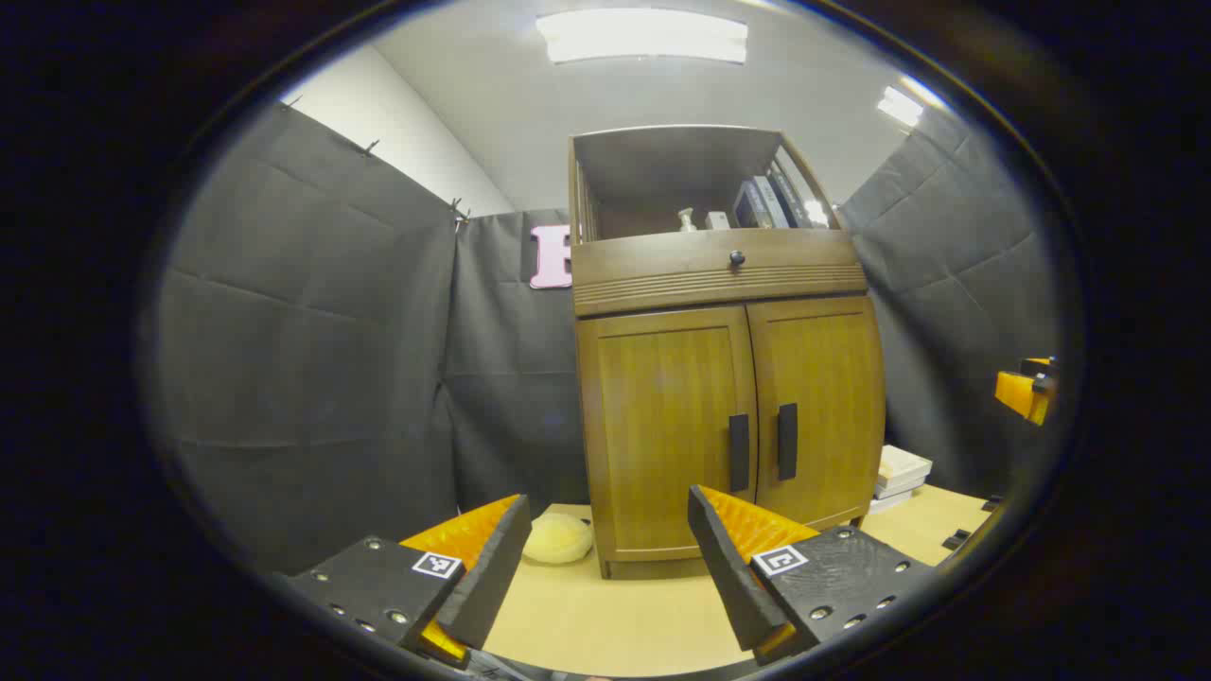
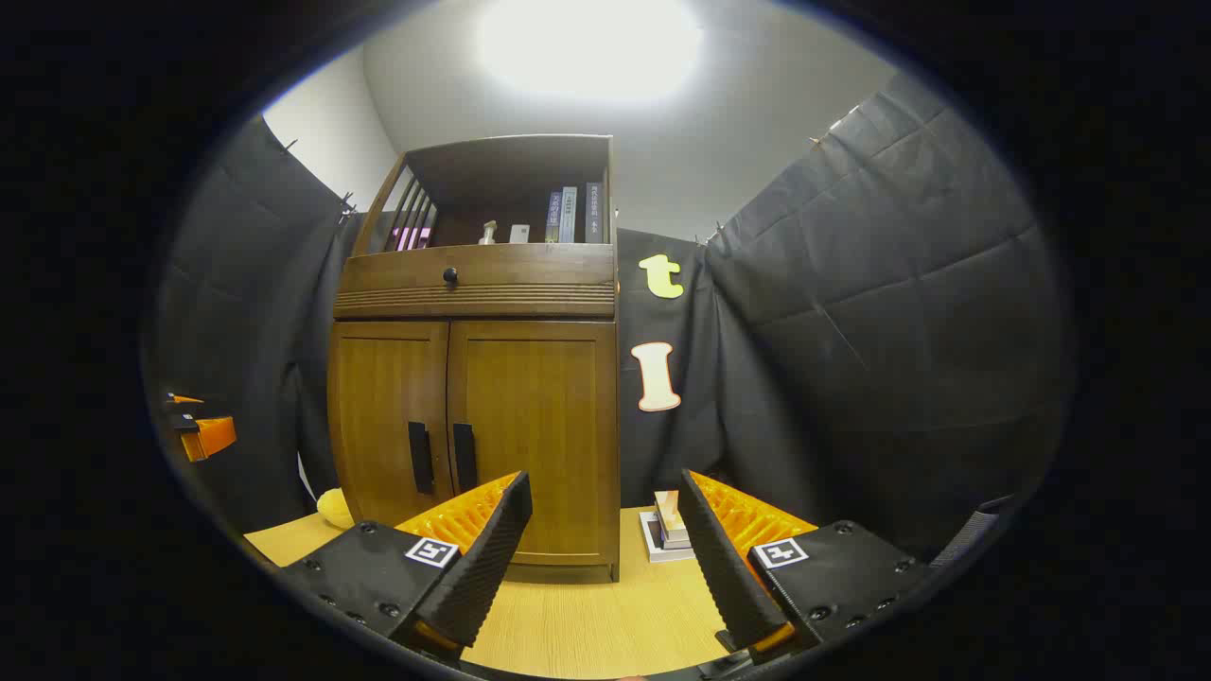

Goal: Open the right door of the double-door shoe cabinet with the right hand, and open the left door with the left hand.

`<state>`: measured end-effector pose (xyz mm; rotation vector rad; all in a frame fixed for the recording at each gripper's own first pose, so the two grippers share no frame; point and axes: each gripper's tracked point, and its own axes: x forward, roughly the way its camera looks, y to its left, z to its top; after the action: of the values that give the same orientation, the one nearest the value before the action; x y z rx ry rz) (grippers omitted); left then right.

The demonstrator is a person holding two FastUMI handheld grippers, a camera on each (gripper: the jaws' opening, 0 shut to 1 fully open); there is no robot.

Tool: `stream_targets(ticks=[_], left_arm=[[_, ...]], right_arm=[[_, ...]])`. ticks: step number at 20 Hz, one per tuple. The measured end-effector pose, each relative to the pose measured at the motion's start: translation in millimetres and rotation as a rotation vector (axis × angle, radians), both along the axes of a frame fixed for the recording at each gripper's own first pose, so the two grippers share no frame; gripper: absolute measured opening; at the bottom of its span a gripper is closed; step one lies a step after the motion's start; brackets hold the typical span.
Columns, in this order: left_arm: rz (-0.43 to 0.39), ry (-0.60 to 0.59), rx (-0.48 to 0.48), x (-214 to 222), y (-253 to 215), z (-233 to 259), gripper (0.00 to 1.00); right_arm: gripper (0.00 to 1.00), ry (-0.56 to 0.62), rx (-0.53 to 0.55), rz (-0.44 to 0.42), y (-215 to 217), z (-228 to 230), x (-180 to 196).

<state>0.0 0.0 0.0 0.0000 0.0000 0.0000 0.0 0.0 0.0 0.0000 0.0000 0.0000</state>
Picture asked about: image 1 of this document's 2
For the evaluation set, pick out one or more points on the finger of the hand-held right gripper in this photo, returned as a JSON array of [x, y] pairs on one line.
[[1026, 388]]

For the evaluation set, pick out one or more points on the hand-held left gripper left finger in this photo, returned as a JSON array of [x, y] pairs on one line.
[[492, 577]]

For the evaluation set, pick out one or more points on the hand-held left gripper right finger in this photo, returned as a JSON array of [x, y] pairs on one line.
[[724, 577]]

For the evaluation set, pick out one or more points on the wooden shoe cabinet door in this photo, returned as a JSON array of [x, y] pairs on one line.
[[833, 407], [662, 426]]

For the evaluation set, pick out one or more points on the wooden double-door shoe cabinet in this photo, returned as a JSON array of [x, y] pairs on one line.
[[676, 161]]

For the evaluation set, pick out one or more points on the wooden cabinet drawer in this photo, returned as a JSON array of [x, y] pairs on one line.
[[662, 270]]

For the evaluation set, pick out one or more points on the yellow round sponge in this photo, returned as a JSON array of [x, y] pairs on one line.
[[558, 539]]

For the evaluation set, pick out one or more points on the white book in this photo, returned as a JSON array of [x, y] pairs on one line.
[[887, 503], [894, 488]]

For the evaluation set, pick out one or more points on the ceiling light panel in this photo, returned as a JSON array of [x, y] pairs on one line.
[[643, 36], [899, 106], [816, 212]]

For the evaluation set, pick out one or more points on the black backdrop cloth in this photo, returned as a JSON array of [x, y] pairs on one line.
[[312, 331]]

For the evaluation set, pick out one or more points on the dark blue book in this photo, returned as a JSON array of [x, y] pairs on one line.
[[750, 206]]

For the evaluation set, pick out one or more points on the small white box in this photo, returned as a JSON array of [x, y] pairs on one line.
[[717, 220]]

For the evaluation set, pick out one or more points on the white pump bottle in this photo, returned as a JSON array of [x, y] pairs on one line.
[[686, 222]]

